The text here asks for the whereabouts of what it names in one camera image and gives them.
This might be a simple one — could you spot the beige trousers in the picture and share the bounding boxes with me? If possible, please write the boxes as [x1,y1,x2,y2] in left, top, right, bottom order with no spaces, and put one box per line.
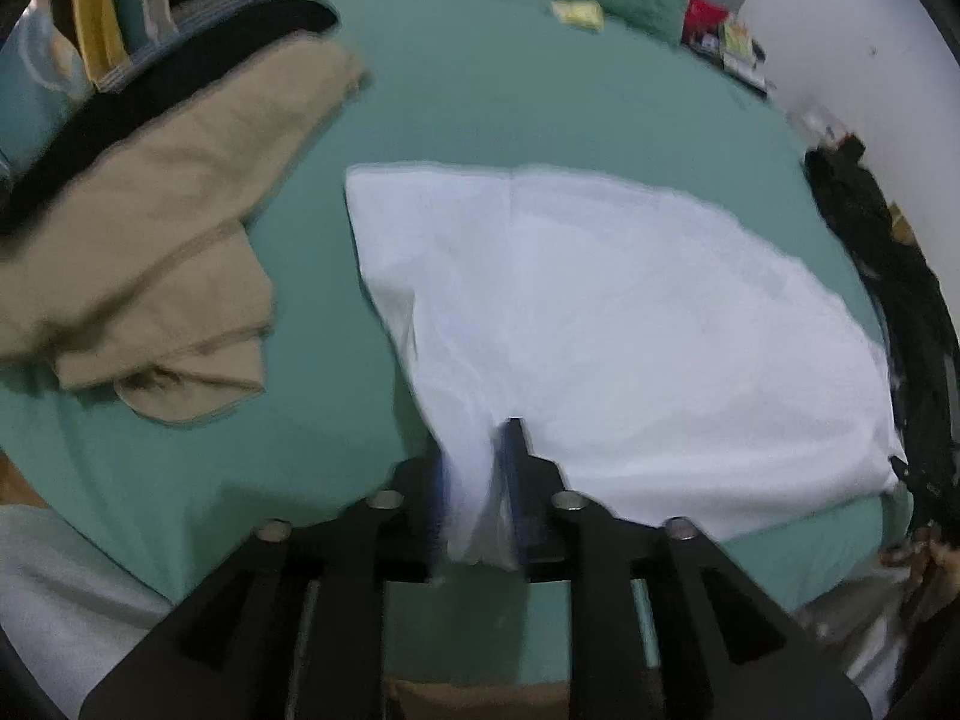
[2,34,366,424]

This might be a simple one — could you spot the black clothing pile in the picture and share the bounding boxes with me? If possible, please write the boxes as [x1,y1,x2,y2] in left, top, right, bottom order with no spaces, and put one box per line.
[804,138,958,543]

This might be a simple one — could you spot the yellow snack packet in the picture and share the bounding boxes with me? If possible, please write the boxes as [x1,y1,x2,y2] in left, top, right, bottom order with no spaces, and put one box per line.
[550,0,605,32]

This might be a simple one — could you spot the black garment on bed edge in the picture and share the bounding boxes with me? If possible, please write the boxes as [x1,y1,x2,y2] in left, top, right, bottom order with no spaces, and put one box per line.
[2,0,338,238]

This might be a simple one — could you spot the white hooded sweatshirt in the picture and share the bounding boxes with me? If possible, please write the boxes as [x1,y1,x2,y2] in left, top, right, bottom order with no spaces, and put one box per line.
[345,163,901,567]

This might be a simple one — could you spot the stack of books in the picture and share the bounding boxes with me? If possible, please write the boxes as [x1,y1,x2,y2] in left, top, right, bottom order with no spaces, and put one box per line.
[685,16,771,99]

